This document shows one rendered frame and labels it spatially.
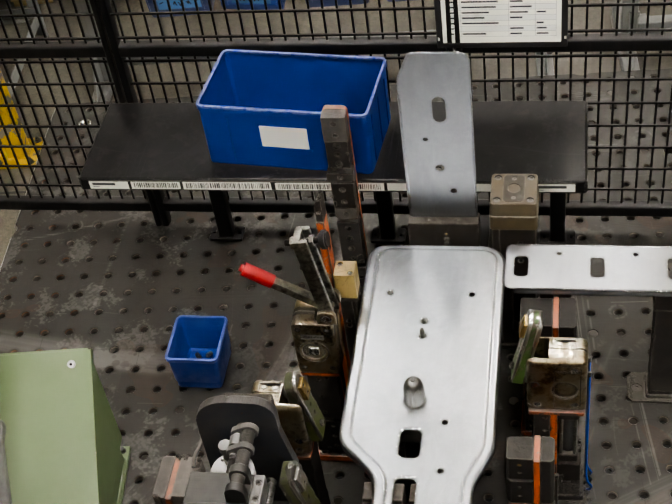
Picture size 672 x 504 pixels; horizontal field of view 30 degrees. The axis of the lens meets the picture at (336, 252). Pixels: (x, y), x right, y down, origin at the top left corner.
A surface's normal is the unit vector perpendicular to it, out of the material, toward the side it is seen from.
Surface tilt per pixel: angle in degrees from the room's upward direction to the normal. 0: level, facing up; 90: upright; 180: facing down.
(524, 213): 88
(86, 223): 0
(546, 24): 90
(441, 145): 90
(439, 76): 90
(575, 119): 0
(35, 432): 42
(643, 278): 0
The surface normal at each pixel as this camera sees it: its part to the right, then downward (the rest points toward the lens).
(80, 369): -0.10, -0.05
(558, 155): -0.11, -0.71
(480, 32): -0.14, 0.71
